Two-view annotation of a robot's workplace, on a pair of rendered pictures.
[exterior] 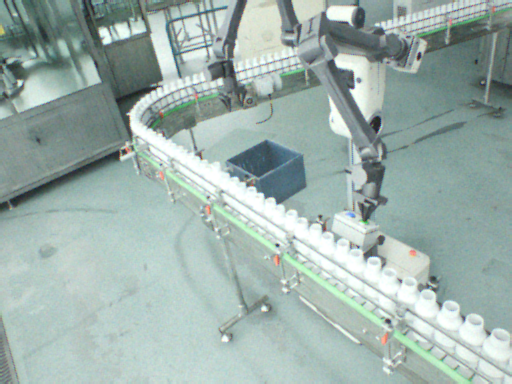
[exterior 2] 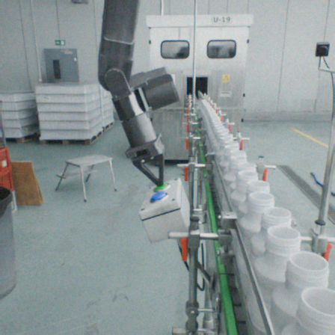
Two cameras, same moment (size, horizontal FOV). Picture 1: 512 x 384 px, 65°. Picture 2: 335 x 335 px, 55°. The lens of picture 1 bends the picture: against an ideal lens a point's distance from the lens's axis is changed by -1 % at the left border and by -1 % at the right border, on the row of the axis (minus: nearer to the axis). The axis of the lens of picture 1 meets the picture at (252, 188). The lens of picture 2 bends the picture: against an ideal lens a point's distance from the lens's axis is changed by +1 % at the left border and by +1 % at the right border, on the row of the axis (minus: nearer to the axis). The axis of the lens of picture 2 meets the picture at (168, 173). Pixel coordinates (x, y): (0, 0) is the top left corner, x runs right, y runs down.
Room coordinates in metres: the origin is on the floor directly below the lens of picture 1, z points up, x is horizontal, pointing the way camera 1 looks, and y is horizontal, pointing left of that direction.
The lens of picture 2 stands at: (1.59, 0.03, 1.34)
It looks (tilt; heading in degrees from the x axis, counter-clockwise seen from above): 17 degrees down; 215
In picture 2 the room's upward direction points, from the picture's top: straight up
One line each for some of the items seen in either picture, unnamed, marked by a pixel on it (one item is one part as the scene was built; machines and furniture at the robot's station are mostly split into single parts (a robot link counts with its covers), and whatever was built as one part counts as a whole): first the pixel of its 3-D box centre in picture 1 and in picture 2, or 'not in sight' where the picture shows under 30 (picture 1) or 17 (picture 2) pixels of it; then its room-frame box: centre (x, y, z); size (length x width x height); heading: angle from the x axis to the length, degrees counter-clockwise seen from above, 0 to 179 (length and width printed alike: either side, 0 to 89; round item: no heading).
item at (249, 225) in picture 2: (294, 230); (257, 244); (1.14, -0.12, 1.08); 0.06 x 0.06 x 0.17
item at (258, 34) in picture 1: (280, 38); not in sight; (5.84, -0.81, 0.59); 1.10 x 0.62 x 1.18; 103
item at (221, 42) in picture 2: not in sight; (196, 93); (-3.17, -2.73, 1.05); 1.60 x 1.40 x 2.10; 31
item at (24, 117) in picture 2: not in sight; (10, 114); (-2.33, -6.90, 0.50); 1.23 x 1.05 x 1.00; 30
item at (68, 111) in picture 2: not in sight; (72, 111); (-2.97, -5.66, 0.59); 1.24 x 1.03 x 1.17; 34
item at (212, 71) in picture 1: (217, 62); not in sight; (1.59, 0.03, 1.61); 0.12 x 0.09 x 0.12; 123
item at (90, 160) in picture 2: not in sight; (84, 174); (-0.86, -2.90, 0.21); 0.61 x 0.47 x 0.41; 85
